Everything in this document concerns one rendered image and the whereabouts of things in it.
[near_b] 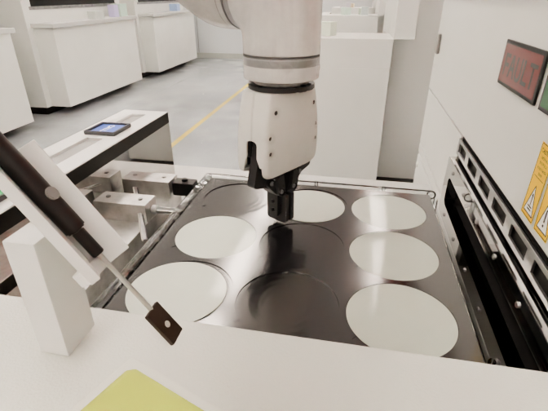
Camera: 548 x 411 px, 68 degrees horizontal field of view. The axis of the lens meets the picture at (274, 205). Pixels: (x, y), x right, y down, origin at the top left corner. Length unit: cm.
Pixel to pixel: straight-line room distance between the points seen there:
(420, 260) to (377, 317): 12
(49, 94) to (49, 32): 64
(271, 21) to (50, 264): 29
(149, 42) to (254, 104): 643
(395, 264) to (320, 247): 9
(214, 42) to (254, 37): 839
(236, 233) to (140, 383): 36
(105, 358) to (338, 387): 15
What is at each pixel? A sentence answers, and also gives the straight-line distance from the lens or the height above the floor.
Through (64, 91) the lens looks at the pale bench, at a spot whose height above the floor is 24.
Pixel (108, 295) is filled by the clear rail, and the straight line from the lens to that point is 45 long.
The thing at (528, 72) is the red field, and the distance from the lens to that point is 49.
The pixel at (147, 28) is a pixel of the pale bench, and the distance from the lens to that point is 685.
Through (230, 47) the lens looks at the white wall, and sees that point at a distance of 874.
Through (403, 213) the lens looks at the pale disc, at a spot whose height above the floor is 90.
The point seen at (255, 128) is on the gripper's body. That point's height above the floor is 104.
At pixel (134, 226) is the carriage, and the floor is 88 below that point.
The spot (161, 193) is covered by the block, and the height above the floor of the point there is 89.
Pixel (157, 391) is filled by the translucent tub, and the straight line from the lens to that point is 18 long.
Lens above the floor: 117
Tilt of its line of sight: 27 degrees down
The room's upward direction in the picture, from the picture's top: straight up
